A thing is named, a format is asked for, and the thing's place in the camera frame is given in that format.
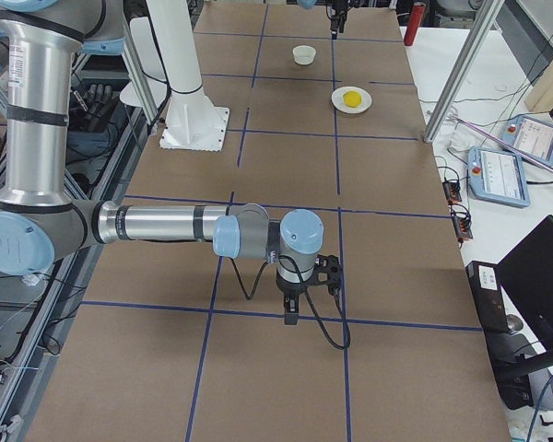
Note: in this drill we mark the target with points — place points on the white plate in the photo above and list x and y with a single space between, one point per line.
337 100

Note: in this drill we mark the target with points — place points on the yellow lemon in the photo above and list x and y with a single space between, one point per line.
352 98

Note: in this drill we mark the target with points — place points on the pink grabber stick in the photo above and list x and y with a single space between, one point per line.
527 157

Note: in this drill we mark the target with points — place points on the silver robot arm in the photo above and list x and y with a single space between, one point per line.
40 224

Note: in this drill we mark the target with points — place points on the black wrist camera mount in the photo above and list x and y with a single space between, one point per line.
328 271

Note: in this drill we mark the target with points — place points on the white bowl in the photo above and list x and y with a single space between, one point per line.
303 54

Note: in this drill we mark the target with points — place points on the far blue teach pendant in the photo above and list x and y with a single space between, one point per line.
532 136

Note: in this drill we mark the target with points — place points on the near blue teach pendant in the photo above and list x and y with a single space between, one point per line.
497 176

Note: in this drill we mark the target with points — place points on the blue teach pendant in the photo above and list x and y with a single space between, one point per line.
497 176
532 136

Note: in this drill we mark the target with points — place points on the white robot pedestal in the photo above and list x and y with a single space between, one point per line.
192 122

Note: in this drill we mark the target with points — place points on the aluminium frame post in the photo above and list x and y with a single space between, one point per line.
473 42

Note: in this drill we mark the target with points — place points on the black laptop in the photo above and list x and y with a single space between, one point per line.
526 274

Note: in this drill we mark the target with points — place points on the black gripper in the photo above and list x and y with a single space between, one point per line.
290 290
335 15

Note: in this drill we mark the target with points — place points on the red cylinder bottle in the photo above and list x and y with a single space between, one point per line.
415 18

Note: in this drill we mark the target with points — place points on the black box device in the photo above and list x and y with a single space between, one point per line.
486 291

